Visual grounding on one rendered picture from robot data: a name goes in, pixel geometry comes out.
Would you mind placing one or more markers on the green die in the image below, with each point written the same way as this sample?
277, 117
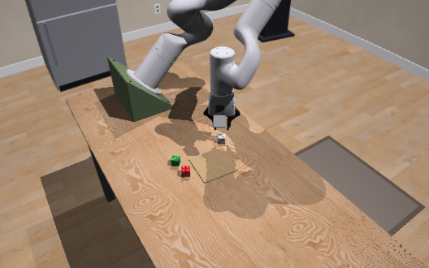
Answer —
175, 160

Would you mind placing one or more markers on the grey die with black pips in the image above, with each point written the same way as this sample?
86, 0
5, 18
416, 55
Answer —
221, 138

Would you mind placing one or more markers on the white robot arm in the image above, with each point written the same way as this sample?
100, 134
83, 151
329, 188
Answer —
225, 74

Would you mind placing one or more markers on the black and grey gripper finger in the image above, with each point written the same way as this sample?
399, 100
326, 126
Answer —
230, 118
209, 116

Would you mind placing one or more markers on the red die with white pips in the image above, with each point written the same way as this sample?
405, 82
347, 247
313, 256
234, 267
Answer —
185, 171

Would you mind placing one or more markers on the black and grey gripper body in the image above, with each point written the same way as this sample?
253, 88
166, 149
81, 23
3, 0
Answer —
228, 102

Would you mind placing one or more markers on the beige flat mat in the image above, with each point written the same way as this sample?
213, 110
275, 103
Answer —
213, 165

